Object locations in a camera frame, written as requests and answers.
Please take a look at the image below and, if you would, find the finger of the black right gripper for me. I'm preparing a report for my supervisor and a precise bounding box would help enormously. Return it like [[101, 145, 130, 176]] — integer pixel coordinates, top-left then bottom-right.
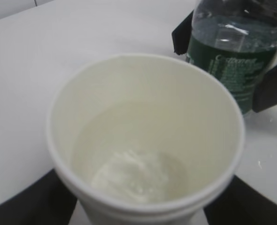
[[171, 11, 194, 55], [252, 65, 277, 113]]

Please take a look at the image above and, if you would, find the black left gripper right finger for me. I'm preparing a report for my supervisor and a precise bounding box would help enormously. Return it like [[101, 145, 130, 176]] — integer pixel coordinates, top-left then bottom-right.
[[204, 176, 277, 225]]

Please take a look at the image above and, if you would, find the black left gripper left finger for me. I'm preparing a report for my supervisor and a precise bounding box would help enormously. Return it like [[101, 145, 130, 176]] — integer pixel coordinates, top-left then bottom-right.
[[0, 170, 77, 225]]

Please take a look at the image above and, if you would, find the clear green-label water bottle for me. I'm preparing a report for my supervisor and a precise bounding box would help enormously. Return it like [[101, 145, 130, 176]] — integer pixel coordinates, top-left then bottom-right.
[[186, 0, 277, 114]]

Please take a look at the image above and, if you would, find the white paper cup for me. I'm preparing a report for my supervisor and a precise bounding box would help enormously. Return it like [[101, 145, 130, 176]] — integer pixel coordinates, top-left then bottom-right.
[[46, 54, 246, 225]]

